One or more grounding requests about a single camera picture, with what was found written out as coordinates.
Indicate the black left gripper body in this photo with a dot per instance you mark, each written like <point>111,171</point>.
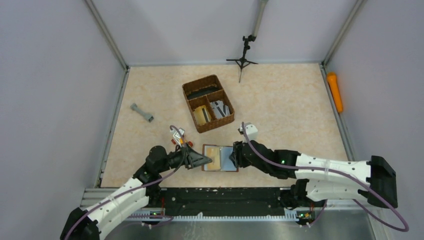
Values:
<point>185,160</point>

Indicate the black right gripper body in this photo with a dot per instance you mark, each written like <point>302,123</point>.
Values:
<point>241,160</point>

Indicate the brown leather card holder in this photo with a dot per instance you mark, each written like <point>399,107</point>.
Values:
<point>226,164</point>

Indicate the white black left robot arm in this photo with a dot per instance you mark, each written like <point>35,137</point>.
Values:
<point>97,221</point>

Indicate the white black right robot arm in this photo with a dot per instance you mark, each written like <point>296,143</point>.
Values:
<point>319,179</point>

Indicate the gold cards in basket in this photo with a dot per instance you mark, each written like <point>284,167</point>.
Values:
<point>202,115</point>

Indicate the silver cards in basket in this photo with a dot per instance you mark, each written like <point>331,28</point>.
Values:
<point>220,109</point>

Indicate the black cards in basket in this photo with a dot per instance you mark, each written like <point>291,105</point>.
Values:
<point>202,92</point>

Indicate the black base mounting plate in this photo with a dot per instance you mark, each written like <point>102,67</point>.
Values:
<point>229,201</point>

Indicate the brown wicker divided basket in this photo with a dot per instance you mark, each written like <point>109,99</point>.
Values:
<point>211,80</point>

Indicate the grey plastic dumbbell piece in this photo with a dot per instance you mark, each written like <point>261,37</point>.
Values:
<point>147,116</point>

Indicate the black mini tripod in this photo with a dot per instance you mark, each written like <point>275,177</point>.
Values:
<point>243,62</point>

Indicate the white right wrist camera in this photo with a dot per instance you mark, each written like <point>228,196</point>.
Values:
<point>250,130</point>

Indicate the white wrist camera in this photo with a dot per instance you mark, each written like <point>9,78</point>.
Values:
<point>177,134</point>
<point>250,130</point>

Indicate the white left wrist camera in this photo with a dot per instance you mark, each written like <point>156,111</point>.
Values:
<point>177,134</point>

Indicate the orange cylinder handle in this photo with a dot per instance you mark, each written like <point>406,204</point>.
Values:
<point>335,92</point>

